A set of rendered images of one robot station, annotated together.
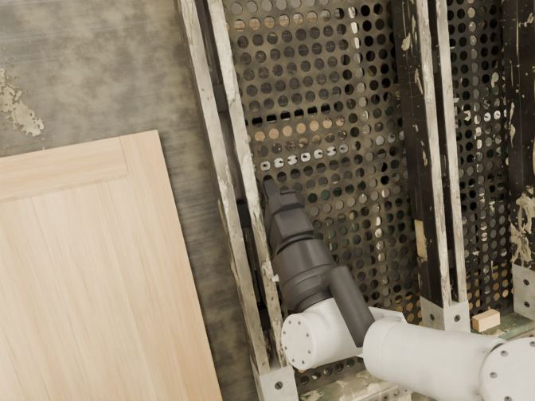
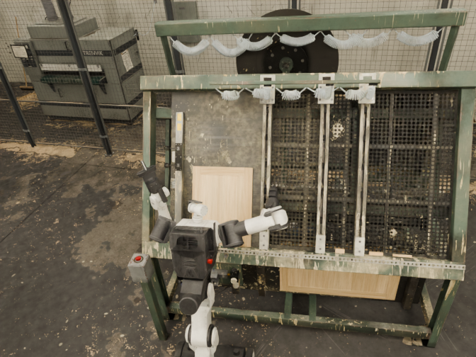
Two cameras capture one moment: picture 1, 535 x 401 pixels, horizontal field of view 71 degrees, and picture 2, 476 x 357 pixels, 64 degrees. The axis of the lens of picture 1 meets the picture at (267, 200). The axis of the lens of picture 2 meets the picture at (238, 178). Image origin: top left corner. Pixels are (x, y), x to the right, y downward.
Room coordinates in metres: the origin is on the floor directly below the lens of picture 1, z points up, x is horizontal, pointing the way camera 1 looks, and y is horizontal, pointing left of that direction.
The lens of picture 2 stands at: (-1.44, -0.92, 2.84)
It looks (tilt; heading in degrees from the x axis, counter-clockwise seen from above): 35 degrees down; 32
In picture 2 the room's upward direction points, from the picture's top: 5 degrees counter-clockwise
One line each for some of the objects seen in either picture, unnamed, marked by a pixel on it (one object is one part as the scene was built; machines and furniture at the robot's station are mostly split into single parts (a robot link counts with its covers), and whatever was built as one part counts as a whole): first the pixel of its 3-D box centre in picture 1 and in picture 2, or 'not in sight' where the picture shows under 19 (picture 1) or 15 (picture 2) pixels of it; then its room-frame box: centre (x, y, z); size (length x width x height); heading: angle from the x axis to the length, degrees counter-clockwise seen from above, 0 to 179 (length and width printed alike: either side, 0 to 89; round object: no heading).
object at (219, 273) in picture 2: not in sight; (206, 280); (-0.03, 0.31, 0.69); 0.50 x 0.14 x 0.24; 110
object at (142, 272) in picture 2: not in sight; (141, 268); (-0.25, 0.70, 0.84); 0.12 x 0.12 x 0.18; 20
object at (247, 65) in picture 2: not in sight; (285, 64); (1.27, 0.25, 1.85); 0.80 x 0.06 x 0.80; 110
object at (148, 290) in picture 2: not in sight; (154, 309); (-0.25, 0.70, 0.38); 0.06 x 0.06 x 0.75; 20
